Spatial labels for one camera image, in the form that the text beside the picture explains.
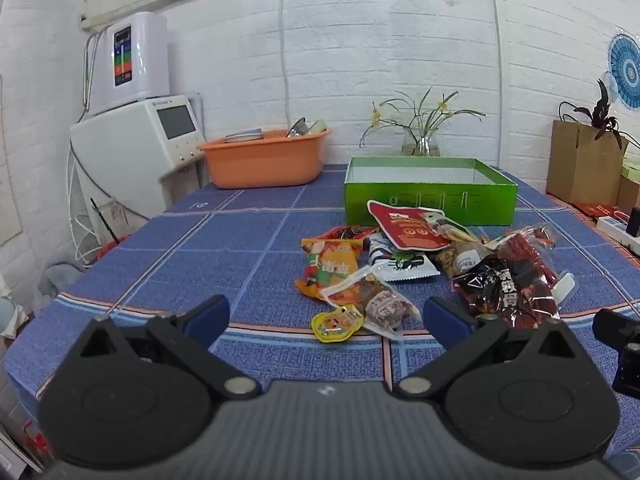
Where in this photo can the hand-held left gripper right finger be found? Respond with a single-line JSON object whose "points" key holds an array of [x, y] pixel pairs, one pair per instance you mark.
{"points": [[442, 317]]}

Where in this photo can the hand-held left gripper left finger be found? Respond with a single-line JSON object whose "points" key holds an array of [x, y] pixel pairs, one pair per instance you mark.
{"points": [[210, 314]]}

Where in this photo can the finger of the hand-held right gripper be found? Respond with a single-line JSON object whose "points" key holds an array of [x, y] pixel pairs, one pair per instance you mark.
{"points": [[617, 327], [629, 372]]}

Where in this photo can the clear brown snack packet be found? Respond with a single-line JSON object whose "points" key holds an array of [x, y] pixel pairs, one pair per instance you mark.
{"points": [[385, 305]]}

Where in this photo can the brown nut packet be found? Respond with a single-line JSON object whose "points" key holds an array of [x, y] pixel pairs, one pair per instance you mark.
{"points": [[465, 257]]}

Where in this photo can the white green snack packet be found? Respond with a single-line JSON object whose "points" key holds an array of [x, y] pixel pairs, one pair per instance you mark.
{"points": [[405, 265]]}

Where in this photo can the clear packet of dark snacks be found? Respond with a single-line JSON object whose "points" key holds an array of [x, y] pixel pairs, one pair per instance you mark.
{"points": [[445, 227]]}

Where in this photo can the red snack pouch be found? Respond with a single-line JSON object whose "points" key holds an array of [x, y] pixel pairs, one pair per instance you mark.
{"points": [[405, 230]]}

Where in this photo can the red sausage stick packet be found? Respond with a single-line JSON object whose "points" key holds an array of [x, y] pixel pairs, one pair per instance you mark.
{"points": [[535, 280]]}

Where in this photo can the small yellow snack packet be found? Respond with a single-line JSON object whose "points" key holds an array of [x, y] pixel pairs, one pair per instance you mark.
{"points": [[335, 325]]}

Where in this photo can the green cardboard box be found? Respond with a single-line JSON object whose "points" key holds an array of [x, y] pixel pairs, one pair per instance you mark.
{"points": [[425, 200]]}

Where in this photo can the orange snack packet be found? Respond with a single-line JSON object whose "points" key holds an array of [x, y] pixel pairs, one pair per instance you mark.
{"points": [[327, 270]]}

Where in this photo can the red striped snack packet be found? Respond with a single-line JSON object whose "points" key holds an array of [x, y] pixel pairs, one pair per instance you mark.
{"points": [[345, 232]]}

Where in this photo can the blue checked tablecloth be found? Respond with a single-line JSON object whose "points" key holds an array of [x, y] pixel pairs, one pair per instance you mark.
{"points": [[200, 260]]}

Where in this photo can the white power strip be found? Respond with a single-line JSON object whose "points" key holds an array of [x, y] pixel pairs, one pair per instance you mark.
{"points": [[615, 230]]}

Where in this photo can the black charger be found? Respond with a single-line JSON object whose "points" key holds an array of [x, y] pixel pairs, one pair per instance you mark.
{"points": [[634, 222]]}

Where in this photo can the red plastic item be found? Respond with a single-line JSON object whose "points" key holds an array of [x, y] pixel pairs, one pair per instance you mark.
{"points": [[114, 247]]}

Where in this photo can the red booklet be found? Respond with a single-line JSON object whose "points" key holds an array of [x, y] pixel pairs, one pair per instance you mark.
{"points": [[597, 210]]}

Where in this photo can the plain cardboard box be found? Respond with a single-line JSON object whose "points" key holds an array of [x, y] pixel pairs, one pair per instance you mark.
{"points": [[629, 195]]}

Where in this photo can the grey cloth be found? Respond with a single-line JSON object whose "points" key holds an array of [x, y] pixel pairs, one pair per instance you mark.
{"points": [[60, 285]]}

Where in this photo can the green white gift box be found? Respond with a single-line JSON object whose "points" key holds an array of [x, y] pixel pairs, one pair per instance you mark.
{"points": [[631, 169]]}

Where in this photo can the orange plastic basin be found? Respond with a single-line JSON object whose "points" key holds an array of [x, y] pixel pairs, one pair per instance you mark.
{"points": [[260, 162]]}

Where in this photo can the brown paper bag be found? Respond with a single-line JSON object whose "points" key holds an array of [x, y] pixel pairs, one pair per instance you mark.
{"points": [[580, 170]]}

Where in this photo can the glass vase with yellow flowers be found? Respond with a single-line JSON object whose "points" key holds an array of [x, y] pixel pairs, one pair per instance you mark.
{"points": [[422, 145]]}

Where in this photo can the blue white plate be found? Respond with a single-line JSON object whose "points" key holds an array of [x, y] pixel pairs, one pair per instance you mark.
{"points": [[244, 135]]}

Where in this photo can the white appliance with screen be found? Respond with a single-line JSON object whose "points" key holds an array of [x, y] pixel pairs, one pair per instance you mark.
{"points": [[125, 150]]}

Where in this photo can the light green bowl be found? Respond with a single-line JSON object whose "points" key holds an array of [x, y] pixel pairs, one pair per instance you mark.
{"points": [[316, 127]]}

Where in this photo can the purple leaf plant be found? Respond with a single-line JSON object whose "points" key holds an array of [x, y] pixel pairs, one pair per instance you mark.
{"points": [[602, 110]]}

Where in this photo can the large blue paper fan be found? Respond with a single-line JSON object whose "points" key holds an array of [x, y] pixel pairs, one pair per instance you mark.
{"points": [[625, 70]]}

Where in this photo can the white water purifier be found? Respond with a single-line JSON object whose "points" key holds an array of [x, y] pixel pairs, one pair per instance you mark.
{"points": [[145, 60]]}

